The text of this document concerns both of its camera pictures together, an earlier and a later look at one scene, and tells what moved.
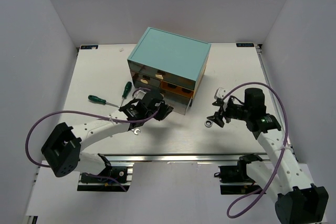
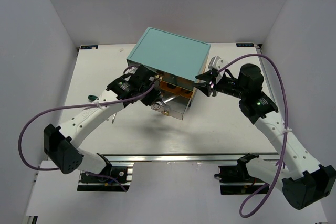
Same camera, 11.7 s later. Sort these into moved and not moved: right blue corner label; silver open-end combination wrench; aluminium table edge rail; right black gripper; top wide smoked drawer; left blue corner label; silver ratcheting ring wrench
Moved: right black gripper; silver open-end combination wrench; silver ratcheting ring wrench
Not moved: aluminium table edge rail; left blue corner label; right blue corner label; top wide smoked drawer
